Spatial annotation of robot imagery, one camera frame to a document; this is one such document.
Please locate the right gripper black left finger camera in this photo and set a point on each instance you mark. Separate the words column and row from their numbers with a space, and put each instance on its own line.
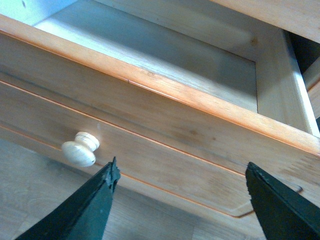
column 83, row 215

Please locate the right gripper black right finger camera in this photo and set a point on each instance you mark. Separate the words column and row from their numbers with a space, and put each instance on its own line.
column 282, row 213

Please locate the round wooden drawer knob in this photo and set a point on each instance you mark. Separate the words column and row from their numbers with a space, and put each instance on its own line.
column 80, row 151

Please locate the wooden drawer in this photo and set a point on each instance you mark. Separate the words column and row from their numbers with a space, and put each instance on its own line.
column 183, row 117

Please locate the light wooden nightstand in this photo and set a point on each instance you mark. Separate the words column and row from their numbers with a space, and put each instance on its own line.
column 241, row 27

